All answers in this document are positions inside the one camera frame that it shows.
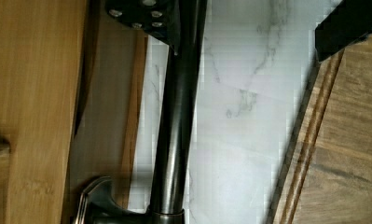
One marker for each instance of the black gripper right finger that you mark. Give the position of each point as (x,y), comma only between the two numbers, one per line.
(349,22)

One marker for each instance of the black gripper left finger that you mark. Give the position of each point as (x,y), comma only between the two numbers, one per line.
(158,18)

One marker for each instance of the black drawer handle bar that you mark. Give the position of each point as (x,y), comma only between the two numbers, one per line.
(96,204)

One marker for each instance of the wooden drawer cabinet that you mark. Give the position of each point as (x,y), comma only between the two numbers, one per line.
(71,80)

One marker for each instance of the wooden cutting board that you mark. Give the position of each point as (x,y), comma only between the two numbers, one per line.
(326,175)

